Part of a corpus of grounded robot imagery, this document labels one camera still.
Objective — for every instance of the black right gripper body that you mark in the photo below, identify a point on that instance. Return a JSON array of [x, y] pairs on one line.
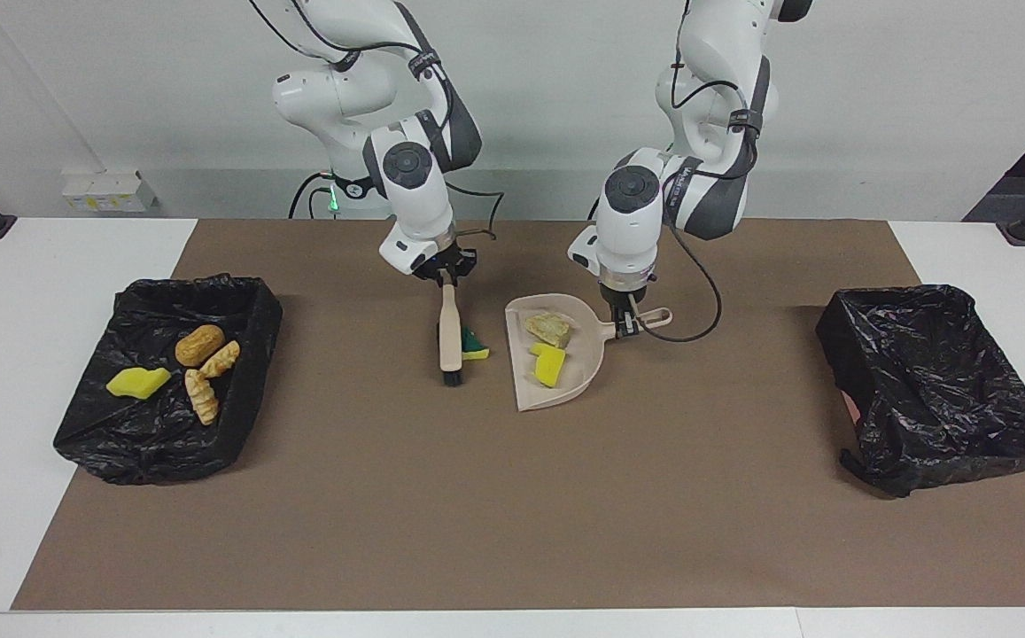
[[443, 264]]

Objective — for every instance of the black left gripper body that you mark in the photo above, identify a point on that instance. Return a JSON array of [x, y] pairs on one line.
[[623, 297]]

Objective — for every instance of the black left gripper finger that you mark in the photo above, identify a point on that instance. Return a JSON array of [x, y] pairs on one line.
[[621, 326], [637, 323]]

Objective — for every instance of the beige plastic dustpan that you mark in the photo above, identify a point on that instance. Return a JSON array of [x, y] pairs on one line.
[[587, 354]]

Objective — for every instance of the beige hand brush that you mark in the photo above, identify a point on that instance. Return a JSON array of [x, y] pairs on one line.
[[450, 337]]

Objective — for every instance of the green and yellow sponge piece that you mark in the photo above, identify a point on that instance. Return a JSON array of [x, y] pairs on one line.
[[475, 347]]

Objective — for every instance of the yellow sponge block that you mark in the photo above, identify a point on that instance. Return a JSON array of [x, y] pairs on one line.
[[550, 365]]

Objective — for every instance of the small striped bread bun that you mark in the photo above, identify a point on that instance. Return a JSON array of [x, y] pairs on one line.
[[221, 359]]

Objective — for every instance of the brown bread roll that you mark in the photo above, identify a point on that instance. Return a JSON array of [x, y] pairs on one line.
[[199, 346]]

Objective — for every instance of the long twisted croissant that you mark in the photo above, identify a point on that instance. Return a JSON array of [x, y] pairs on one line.
[[202, 399]]

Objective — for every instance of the yellow sponge wedge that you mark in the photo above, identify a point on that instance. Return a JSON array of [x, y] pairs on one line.
[[138, 383]]

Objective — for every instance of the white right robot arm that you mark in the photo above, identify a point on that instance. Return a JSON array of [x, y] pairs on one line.
[[415, 186]]

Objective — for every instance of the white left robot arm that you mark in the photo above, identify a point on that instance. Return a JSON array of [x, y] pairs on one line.
[[632, 221]]

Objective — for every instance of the black bag lined pink bin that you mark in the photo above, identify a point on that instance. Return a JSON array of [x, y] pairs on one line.
[[937, 381]]

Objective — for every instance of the brown table mat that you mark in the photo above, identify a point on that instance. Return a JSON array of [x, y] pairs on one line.
[[388, 532]]

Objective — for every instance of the white wall socket box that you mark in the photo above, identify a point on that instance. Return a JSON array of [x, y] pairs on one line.
[[104, 190]]

